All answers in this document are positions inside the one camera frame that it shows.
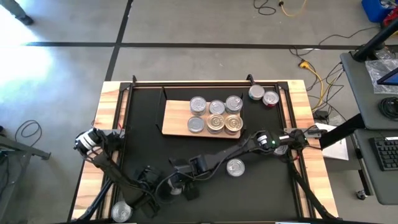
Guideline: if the black cable loop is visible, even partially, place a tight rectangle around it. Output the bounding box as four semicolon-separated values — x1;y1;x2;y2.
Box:
14;120;43;147

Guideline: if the silver-lid can green label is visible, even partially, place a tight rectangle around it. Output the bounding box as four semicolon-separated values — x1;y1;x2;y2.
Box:
248;83;266;101

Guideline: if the black power adapter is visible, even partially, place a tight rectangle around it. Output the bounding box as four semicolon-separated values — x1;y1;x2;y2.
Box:
312;110;331;121

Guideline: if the wooden shelf black metal frame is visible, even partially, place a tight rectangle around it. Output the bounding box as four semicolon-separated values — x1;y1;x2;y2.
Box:
154;86;246;140

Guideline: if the black keyboard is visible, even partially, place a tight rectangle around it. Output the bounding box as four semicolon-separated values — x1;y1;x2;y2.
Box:
369;136;398;172

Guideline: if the black slanted pole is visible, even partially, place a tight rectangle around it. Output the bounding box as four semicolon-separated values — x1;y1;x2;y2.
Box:
352;18;398;62

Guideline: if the red item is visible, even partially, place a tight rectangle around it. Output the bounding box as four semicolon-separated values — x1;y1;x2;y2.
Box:
382;14;398;26

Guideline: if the black stand beam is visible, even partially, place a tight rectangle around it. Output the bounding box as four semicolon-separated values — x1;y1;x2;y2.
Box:
318;114;365;149

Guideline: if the grey perforated metal bracket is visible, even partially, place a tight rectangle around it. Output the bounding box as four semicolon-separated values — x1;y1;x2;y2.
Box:
283;126;298;138

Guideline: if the dark tablet screen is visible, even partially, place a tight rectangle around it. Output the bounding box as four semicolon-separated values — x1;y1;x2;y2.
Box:
376;67;398;86

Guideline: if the silver-lid can white label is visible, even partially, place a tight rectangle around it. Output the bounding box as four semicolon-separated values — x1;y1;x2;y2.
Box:
187;116;206;134

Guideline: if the white paper sheet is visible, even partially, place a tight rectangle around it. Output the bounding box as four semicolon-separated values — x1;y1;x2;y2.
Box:
313;123;349;161

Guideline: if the grey side desk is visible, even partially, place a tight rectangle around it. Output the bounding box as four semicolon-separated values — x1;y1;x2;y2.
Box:
340;51;398;130

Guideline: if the clear plastic sheet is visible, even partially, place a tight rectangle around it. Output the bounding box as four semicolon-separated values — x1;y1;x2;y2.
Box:
364;58;398;95

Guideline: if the teal seafood can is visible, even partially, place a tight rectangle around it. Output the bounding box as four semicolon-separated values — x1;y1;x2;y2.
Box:
189;96;208;116

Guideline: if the grey metal stand leg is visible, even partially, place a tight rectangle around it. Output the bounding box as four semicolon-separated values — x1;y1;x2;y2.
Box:
0;136;52;161

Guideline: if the blue plastic bin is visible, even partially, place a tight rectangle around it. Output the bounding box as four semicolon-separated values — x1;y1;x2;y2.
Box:
361;0;393;23

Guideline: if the black coiled cable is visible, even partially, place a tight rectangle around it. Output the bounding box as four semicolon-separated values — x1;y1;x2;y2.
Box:
378;96;398;122

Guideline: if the yellow extension cord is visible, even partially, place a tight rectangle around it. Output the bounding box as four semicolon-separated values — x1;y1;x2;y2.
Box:
298;60;345;111

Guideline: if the silver-lid can blue label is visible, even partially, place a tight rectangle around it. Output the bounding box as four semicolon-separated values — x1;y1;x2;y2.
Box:
226;158;246;178

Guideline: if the black metal table frame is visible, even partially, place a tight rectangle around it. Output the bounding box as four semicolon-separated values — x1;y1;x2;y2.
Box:
70;73;338;222

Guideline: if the grey keyboard desk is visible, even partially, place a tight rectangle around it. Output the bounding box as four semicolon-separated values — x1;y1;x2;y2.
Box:
353;128;398;205

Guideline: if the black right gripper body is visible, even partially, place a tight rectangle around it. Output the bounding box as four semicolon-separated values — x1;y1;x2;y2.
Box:
169;154;209;185

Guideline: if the black looped floor cable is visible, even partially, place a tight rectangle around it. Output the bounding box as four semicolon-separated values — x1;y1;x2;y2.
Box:
252;0;277;16

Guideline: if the gold-lid blue label can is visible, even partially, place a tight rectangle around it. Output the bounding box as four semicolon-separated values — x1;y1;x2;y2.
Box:
205;113;226;134
224;114;244;136

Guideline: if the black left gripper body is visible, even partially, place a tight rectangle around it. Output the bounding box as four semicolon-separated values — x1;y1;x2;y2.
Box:
132;166;164;219

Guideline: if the yellow floor cable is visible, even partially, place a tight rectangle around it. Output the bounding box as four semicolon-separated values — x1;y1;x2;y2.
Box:
279;0;309;19

